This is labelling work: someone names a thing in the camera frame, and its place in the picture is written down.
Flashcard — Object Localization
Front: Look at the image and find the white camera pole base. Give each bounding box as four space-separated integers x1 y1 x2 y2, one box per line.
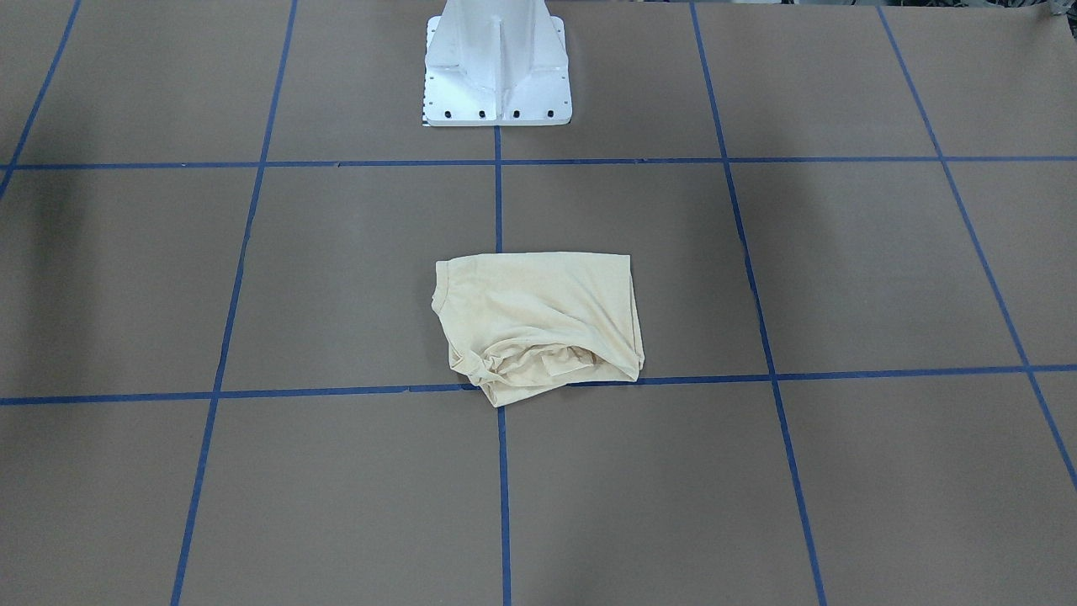
421 1 573 127

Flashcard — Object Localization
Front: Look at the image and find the beige long sleeve shirt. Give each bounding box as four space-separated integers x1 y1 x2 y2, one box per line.
431 252 646 407

